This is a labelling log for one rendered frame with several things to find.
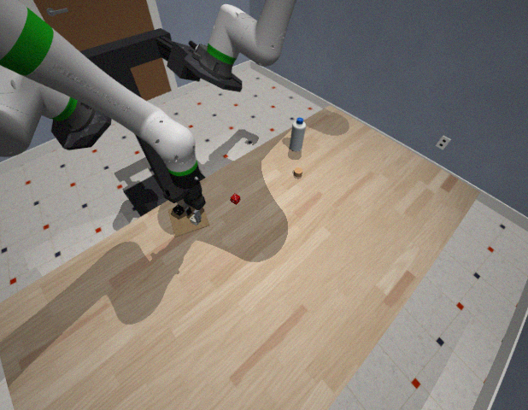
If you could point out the grey bottle with blue cap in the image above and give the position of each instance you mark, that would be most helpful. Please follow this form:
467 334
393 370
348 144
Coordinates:
297 134

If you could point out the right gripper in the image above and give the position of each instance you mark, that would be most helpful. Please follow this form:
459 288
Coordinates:
192 191

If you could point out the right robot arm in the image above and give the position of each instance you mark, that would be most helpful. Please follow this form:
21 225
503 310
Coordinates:
31 51

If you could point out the black die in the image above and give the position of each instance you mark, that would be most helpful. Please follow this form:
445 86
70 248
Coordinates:
178 210

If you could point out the grey die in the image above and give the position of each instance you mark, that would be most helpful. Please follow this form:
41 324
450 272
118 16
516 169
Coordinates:
193 220

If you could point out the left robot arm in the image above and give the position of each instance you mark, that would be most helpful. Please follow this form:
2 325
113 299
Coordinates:
236 32

